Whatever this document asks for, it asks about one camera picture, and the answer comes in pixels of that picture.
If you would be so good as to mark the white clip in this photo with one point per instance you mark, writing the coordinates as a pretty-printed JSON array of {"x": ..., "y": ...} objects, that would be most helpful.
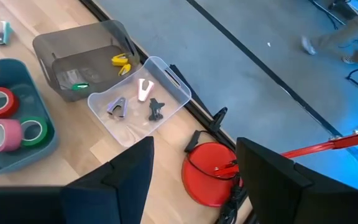
[{"x": 144, "y": 90}]

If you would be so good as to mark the smoky grey plastic bin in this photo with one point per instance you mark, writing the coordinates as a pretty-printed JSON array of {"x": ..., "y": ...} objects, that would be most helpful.
[{"x": 79, "y": 37}]

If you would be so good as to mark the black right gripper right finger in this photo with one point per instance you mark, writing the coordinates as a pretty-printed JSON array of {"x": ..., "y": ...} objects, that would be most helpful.
[{"x": 269, "y": 186}]

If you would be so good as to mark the black frame clamp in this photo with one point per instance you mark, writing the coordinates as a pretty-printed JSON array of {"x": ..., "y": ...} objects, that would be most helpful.
[{"x": 218, "y": 119}]

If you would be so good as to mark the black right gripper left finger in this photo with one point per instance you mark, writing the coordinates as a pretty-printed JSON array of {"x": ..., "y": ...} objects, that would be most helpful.
[{"x": 120, "y": 193}]

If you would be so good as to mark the pink tape roll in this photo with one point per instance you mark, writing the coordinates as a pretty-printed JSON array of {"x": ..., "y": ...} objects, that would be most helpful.
[{"x": 12, "y": 133}]

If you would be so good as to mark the green stapler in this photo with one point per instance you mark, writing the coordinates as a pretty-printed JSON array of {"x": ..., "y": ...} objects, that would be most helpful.
[{"x": 80, "y": 86}]

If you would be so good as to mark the green tape roll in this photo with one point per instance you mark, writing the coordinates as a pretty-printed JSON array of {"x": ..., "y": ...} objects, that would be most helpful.
[{"x": 44, "y": 132}]

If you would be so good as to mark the teal plastic bin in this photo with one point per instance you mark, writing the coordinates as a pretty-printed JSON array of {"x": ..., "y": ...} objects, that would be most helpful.
[{"x": 11, "y": 163}]

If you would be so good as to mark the black staple remover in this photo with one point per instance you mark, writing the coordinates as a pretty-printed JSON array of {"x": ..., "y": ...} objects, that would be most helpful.
[{"x": 155, "y": 109}]

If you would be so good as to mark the yellow stapler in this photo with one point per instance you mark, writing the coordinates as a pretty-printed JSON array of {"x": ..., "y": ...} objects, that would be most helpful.
[
  {"x": 125, "y": 69},
  {"x": 120, "y": 59}
]

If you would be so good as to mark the red round stand base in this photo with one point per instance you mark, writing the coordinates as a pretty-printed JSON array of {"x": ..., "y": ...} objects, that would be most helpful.
[{"x": 193, "y": 141}]

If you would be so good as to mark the red desk lamp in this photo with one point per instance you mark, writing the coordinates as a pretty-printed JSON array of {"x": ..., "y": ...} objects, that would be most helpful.
[{"x": 207, "y": 177}]

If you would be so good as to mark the clear plastic bin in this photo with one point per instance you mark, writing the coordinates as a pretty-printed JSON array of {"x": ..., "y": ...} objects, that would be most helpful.
[{"x": 135, "y": 130}]

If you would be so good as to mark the person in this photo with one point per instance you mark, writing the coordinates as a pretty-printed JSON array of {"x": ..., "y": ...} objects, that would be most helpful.
[{"x": 337, "y": 34}]

